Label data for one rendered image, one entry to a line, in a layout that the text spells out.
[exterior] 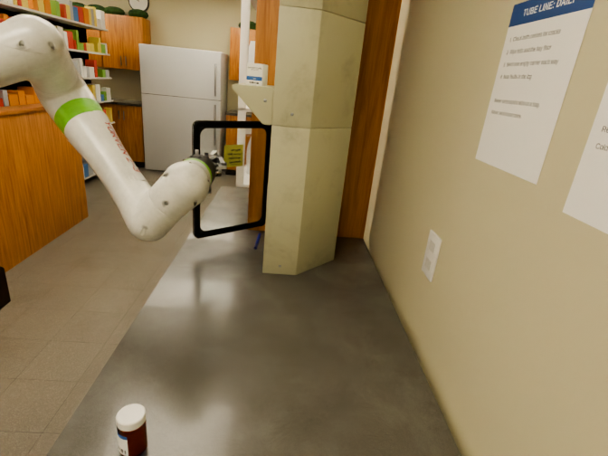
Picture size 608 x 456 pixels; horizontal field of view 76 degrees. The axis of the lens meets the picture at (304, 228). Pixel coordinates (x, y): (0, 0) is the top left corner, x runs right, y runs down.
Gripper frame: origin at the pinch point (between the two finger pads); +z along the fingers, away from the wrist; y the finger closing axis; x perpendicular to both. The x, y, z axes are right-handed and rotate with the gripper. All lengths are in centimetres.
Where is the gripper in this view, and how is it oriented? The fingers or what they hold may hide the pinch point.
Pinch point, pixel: (213, 156)
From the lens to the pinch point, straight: 129.8
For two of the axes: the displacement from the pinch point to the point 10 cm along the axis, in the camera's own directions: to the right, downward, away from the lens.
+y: -10.0, -0.8, -0.6
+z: -0.3, -3.6, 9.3
